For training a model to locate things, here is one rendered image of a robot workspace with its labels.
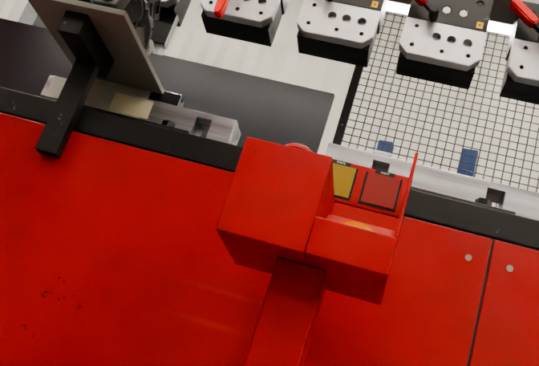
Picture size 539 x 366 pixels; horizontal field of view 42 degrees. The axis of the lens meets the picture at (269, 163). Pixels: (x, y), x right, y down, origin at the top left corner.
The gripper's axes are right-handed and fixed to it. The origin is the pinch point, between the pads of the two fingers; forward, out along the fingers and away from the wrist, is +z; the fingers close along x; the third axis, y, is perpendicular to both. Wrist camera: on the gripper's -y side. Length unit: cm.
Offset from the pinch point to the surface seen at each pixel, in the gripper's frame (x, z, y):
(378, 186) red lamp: -53, 1, -29
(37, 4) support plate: 8.6, -11.1, -15.5
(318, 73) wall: 44, 99, 497
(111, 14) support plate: -5.5, -12.4, -17.1
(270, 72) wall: 88, 108, 500
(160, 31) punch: -2.1, -5.4, 12.0
